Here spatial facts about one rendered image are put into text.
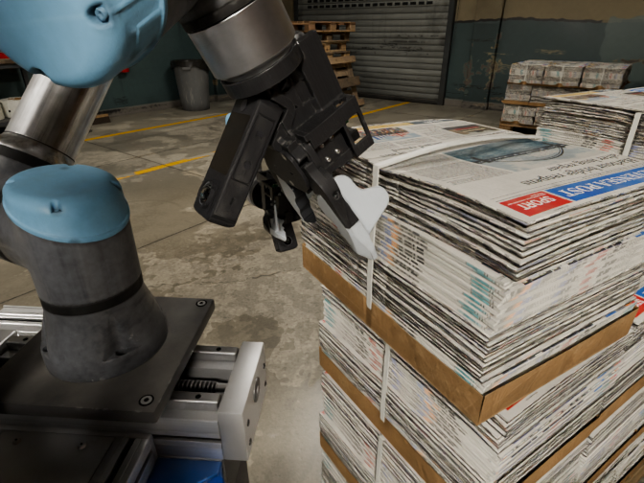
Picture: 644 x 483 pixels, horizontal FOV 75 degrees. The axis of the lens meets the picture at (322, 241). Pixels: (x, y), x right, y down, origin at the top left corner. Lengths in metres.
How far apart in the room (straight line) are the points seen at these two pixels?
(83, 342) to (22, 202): 0.17
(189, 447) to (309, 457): 0.88
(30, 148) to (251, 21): 0.39
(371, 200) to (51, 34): 0.28
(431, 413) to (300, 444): 0.93
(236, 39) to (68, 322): 0.38
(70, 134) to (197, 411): 0.40
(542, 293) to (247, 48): 0.34
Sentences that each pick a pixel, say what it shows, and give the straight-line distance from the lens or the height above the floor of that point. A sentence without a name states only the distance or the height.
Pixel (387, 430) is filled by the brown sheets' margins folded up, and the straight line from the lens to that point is 0.74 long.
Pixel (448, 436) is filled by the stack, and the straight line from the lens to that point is 0.63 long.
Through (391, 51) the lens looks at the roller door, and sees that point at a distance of 8.50.
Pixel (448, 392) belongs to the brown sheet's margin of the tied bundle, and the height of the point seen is 0.85.
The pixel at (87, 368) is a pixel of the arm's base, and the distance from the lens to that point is 0.59.
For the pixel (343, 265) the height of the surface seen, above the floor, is 0.90.
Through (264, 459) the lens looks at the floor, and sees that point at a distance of 1.49.
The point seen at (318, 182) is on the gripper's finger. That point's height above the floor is 1.08.
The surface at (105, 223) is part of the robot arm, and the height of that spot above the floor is 1.01.
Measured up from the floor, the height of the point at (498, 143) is 1.06.
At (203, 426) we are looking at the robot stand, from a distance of 0.60.
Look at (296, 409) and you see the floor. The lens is 1.60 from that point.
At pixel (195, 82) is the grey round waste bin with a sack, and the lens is 7.42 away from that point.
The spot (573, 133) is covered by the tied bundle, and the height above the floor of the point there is 1.00.
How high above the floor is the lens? 1.20
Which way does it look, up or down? 27 degrees down
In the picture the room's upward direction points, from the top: straight up
